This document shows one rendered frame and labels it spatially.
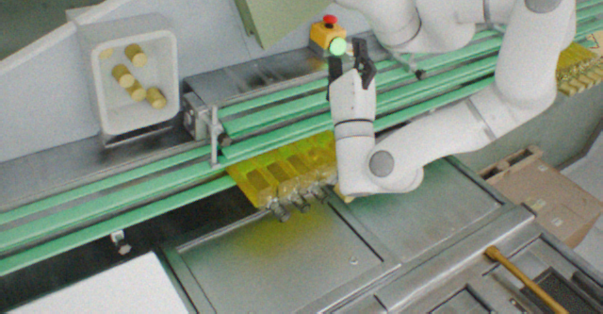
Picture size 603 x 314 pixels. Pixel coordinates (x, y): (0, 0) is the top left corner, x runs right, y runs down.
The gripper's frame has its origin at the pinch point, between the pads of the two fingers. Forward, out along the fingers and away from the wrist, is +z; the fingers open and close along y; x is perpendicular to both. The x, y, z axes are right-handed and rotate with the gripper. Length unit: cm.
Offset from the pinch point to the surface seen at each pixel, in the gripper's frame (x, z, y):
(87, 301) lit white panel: 43, -45, -40
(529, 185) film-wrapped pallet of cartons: -374, 26, -254
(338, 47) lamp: -15.3, 15.0, -25.8
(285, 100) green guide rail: 0.9, -1.1, -26.9
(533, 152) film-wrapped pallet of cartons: -397, 62, -260
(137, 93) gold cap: 35.3, -2.1, -29.7
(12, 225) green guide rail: 57, -30, -35
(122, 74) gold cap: 39.1, 0.4, -25.8
